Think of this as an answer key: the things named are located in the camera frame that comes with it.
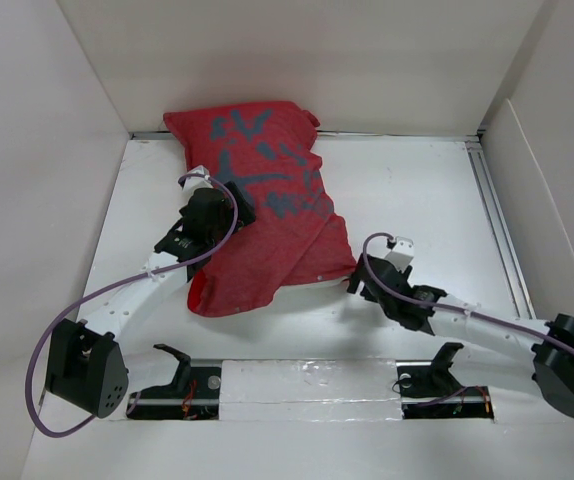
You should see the white pillow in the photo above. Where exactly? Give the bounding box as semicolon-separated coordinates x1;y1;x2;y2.
276;275;349;295

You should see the red patterned pillowcase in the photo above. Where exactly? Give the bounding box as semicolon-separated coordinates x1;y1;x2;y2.
163;101;356;317

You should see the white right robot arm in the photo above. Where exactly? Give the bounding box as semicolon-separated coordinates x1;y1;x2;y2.
347;254;574;419

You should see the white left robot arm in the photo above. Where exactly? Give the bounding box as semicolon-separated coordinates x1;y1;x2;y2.
45;172;256;418

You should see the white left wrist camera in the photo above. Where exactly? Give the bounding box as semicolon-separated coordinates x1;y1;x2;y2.
178;166;212;194

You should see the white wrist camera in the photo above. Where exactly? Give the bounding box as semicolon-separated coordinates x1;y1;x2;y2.
178;166;212;194
385;236;415;273

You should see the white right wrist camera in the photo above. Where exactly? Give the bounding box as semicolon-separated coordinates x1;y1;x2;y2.
385;236;415;273

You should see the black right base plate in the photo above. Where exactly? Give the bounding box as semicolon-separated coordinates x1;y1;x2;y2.
391;361;494;420

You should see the aluminium right side rail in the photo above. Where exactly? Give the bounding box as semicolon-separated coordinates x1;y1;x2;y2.
465;137;537;319

